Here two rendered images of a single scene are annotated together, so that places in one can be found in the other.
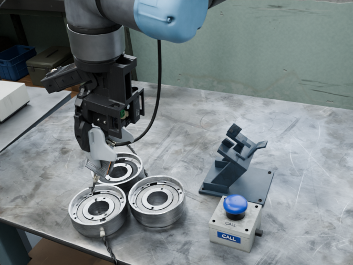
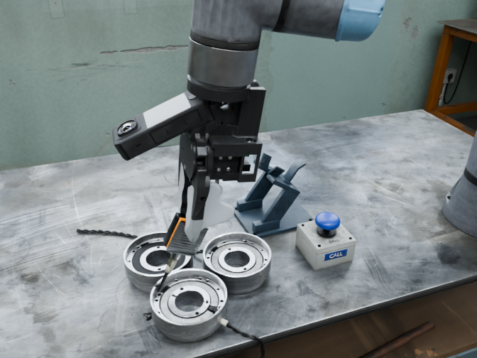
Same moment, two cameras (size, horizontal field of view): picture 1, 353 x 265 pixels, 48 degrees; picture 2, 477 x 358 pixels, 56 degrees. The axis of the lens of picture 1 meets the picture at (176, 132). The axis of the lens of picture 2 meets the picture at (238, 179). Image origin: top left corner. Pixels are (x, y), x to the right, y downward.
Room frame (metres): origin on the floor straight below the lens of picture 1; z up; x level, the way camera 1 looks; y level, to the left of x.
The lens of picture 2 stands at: (0.20, 0.45, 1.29)
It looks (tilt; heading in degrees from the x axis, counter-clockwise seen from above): 31 degrees down; 311
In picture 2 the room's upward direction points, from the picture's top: 1 degrees clockwise
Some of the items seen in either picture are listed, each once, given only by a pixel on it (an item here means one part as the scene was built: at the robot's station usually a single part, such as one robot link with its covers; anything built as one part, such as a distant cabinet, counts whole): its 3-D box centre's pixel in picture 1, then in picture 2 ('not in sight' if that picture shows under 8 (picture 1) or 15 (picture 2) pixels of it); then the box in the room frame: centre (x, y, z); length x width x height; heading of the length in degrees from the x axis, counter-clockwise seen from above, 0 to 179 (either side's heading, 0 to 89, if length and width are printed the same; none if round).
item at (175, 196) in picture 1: (157, 202); (236, 263); (0.55, 0.05, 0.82); 0.08 x 0.08 x 0.02
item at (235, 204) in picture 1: (235, 211); (326, 229); (0.47, -0.08, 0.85); 0.04 x 0.04 x 0.05
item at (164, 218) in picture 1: (157, 201); (236, 263); (0.55, 0.05, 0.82); 0.10 x 0.10 x 0.04
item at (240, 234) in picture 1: (238, 223); (328, 241); (0.47, -0.09, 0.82); 0.08 x 0.07 x 0.05; 61
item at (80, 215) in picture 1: (99, 211); (189, 305); (0.54, 0.16, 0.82); 0.08 x 0.08 x 0.02
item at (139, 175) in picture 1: (118, 175); (159, 262); (0.64, 0.13, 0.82); 0.10 x 0.10 x 0.04
